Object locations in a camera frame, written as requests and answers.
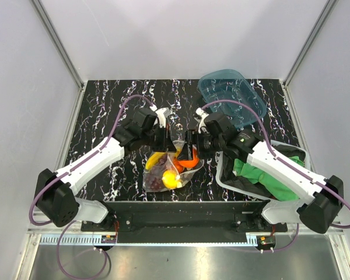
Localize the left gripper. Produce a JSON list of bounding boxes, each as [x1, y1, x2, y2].
[[141, 124, 177, 152]]

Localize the clear zip top bag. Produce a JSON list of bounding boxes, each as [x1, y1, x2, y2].
[[142, 140, 204, 193]]

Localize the small orange fake pumpkin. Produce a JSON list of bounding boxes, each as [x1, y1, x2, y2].
[[173, 159, 184, 174]]

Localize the teal plastic container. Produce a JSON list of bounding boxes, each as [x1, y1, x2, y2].
[[198, 69, 267, 128]]

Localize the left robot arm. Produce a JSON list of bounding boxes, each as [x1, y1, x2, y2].
[[35, 106, 176, 231]]

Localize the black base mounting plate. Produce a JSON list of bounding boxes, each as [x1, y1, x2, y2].
[[80, 200, 288, 244]]

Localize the purple fake grape bunch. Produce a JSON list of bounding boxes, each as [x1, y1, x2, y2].
[[143, 165, 167, 193]]

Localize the yellow fake banana bunch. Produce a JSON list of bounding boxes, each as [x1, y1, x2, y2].
[[145, 149, 180, 170]]

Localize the white laundry basket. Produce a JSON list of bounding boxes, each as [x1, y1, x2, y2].
[[215, 139, 313, 202]]

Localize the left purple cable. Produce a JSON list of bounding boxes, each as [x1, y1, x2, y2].
[[28, 94, 158, 279]]

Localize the purple cable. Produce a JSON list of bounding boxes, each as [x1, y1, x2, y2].
[[28, 94, 158, 279], [198, 99, 350, 253]]

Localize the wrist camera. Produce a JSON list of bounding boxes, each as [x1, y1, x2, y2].
[[150, 105, 170, 128], [194, 108, 209, 133]]

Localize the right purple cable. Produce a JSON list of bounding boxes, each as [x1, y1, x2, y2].
[[198, 99, 350, 253]]

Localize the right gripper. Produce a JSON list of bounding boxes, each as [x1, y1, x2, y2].
[[178, 129, 225, 160]]

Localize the aluminium frame rail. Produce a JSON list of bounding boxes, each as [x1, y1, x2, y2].
[[31, 0, 87, 91]]

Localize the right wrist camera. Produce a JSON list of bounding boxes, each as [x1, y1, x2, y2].
[[194, 108, 209, 133]]

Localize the yellow fake lemon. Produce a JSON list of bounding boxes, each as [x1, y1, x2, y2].
[[162, 170, 183, 189]]

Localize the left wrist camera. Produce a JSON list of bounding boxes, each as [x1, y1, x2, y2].
[[150, 105, 170, 128]]

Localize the green microfibre cloth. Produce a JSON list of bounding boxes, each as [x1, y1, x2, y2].
[[233, 159, 299, 201]]

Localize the fake orange fruit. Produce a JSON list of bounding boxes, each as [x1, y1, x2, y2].
[[177, 148, 200, 169]]

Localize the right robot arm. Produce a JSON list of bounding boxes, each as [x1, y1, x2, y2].
[[178, 110, 344, 234]]

